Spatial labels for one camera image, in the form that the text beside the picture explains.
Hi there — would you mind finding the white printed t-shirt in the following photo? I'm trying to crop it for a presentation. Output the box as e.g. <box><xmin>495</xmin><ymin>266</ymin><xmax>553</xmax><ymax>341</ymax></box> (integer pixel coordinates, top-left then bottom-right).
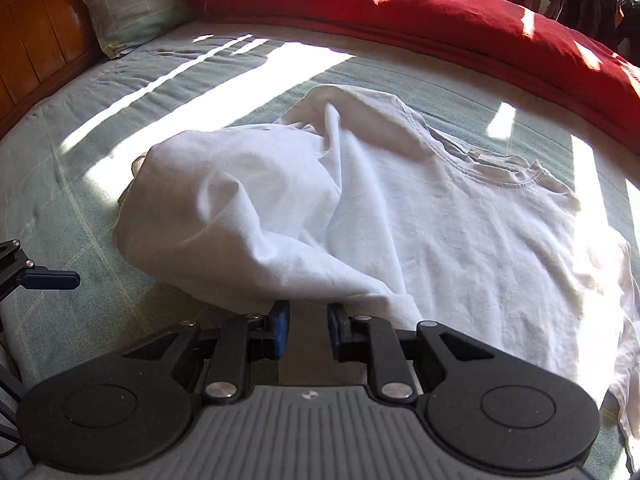
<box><xmin>112</xmin><ymin>85</ymin><xmax>640</xmax><ymax>456</ymax></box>

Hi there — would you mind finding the red duvet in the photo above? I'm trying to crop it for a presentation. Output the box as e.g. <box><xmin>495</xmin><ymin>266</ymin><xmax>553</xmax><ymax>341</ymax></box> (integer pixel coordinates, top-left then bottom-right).
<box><xmin>177</xmin><ymin>0</ymin><xmax>640</xmax><ymax>128</ymax></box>

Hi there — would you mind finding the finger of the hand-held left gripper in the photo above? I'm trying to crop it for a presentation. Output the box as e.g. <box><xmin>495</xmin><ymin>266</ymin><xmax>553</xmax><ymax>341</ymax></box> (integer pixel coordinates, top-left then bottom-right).
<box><xmin>0</xmin><ymin>240</ymin><xmax>82</xmax><ymax>306</ymax></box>

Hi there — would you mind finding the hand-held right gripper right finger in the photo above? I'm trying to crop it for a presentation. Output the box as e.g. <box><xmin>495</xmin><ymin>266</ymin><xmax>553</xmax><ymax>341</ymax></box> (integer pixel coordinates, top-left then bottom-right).
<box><xmin>327</xmin><ymin>303</ymin><xmax>496</xmax><ymax>403</ymax></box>

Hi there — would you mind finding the green plaid pillow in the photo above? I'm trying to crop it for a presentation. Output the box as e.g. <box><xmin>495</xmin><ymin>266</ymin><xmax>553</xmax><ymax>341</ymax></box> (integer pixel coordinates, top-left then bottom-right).
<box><xmin>74</xmin><ymin>0</ymin><xmax>211</xmax><ymax>58</ymax></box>

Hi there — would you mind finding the wooden headboard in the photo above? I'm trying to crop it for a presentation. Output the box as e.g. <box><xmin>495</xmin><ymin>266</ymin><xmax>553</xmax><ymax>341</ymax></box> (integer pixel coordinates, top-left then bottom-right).
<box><xmin>0</xmin><ymin>0</ymin><xmax>116</xmax><ymax>136</ymax></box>

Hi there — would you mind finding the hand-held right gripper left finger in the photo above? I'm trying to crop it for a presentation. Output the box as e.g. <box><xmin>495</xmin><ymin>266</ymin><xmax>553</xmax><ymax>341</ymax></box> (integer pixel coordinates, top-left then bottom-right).
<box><xmin>122</xmin><ymin>301</ymin><xmax>292</xmax><ymax>405</ymax></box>

